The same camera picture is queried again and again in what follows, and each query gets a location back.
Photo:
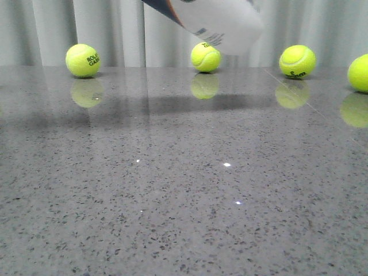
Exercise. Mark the white blue tennis ball can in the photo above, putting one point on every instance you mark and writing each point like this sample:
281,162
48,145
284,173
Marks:
229,26

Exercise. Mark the middle yellow tennis ball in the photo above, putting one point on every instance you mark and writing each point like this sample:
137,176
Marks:
205,58

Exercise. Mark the left yellow tennis ball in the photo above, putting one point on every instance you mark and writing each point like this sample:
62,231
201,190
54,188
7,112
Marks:
82,60

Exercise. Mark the right yellow Wilson tennis ball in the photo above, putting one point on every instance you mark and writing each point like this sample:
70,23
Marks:
297,61

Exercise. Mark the far right yellow tennis ball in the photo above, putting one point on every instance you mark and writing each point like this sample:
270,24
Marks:
357,74

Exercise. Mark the grey pleated curtain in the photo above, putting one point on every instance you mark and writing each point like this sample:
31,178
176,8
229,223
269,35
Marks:
133,34

